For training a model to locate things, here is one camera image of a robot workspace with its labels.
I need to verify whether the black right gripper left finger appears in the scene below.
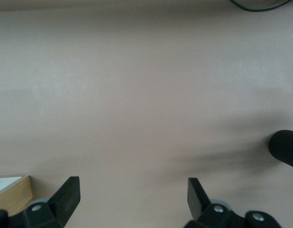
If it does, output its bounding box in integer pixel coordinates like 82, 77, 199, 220
8, 176, 80, 228

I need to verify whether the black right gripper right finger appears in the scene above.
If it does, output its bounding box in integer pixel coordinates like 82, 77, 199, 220
184, 178, 282, 228

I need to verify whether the wooden drawer cabinet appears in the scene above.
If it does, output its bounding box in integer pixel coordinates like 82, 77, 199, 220
0, 175, 33, 217

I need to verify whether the black ribbed cylinder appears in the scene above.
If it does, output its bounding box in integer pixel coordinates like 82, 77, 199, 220
269, 130, 293, 171

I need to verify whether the brown table cover sheet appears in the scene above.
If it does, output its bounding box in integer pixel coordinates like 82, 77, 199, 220
0, 7, 293, 228

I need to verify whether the thin black cable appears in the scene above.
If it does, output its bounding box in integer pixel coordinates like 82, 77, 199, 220
229, 0, 293, 12

